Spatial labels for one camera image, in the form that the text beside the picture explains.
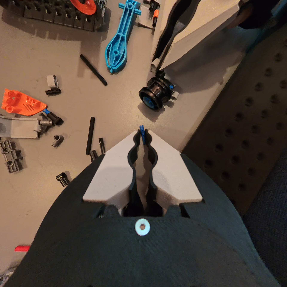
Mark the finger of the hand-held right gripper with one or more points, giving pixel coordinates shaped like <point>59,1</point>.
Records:
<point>201,33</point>
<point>159,27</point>

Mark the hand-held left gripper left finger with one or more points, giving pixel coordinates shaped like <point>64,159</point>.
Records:
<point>109,179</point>

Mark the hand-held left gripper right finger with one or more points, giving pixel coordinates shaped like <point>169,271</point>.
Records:
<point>177,179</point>

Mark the light grey pin connector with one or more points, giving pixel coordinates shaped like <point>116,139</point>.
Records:
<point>154,66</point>

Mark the blue long pin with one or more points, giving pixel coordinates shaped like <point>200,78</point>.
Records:
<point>143,134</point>

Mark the black wheel hub assembly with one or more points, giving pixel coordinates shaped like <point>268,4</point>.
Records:
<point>154,94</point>

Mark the grey panels with orange pins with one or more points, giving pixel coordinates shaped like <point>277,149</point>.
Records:
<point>145,20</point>

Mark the short black connector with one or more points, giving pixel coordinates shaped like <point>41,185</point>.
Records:
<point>93,154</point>

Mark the black axle pin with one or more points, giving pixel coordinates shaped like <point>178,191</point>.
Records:
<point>102,145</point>

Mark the short black axle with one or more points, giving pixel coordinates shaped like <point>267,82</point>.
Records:
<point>90,134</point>

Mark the blue brick separator tool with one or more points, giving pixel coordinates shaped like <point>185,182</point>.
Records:
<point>115,52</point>

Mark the dark grey tube connector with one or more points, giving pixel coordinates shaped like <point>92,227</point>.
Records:
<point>58,139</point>

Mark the long black axle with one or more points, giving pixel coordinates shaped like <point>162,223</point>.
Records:
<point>93,69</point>

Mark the dark grey claw joint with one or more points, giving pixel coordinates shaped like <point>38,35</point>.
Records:
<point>46,123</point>

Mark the dark grey flat connector plate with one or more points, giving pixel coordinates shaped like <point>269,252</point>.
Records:
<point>10,155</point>

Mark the large grey curved panel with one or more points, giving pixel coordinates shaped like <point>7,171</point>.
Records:
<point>20,129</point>

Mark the small black pin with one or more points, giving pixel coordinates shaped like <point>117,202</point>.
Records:
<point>53,91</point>

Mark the red pin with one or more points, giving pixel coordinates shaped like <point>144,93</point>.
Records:
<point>22,248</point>

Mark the light grey two-hole beam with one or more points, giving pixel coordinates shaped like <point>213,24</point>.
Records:
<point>52,81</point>

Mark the tracked toy vehicle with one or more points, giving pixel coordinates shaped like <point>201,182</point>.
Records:
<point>44,13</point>

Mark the orange wedge panel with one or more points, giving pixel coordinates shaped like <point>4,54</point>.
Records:
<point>20,103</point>

